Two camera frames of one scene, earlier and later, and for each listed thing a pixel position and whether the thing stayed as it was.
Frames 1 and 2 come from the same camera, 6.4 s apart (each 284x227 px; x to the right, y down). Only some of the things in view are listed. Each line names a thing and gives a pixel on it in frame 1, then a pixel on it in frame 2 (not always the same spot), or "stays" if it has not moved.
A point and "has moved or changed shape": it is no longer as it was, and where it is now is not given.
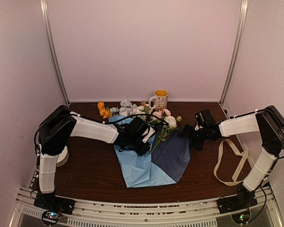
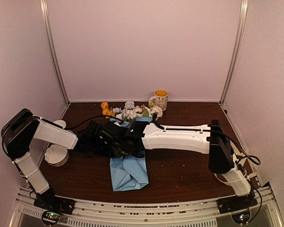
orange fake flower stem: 104,112 has moved or changed shape
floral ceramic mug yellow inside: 161,98 stays
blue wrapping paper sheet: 165,163 has moved or changed shape
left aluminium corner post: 44,5 stays
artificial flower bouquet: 126,108 has moved or changed shape
